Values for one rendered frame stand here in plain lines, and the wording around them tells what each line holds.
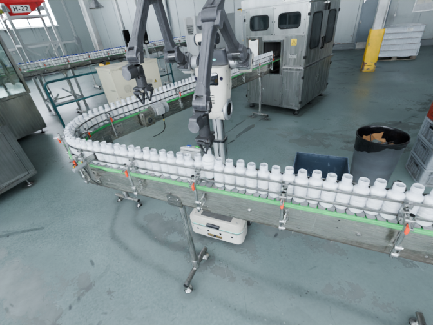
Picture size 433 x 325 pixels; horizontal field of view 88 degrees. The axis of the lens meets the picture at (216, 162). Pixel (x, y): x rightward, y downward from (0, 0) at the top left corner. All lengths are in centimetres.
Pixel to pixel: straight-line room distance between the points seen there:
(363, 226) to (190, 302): 134
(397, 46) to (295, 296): 930
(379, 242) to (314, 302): 91
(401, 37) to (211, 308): 974
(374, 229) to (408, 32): 940
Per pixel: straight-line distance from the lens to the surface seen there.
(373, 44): 847
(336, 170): 170
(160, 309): 204
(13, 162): 401
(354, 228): 120
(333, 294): 208
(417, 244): 127
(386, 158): 271
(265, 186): 114
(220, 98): 165
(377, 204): 115
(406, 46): 1039
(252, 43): 500
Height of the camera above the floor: 177
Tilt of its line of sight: 32 degrees down
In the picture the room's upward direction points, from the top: 7 degrees counter-clockwise
